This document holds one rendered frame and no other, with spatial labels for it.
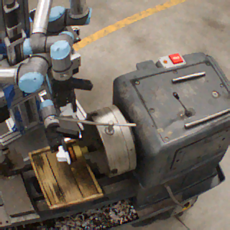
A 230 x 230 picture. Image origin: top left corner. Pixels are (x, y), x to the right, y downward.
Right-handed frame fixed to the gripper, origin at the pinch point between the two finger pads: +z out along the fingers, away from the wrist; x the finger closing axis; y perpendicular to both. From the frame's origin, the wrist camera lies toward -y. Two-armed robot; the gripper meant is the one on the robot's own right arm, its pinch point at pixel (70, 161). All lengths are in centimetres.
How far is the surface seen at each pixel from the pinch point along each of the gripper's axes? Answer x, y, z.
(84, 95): -108, -39, -111
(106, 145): 13.2, -16.3, 4.6
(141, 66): 17, -45, -27
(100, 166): 2.5, -12.2, 8.1
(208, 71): 17, -79, -15
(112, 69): -108, -70, -129
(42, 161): -19.7, 13.1, -14.5
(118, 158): 8.2, -19.6, 9.6
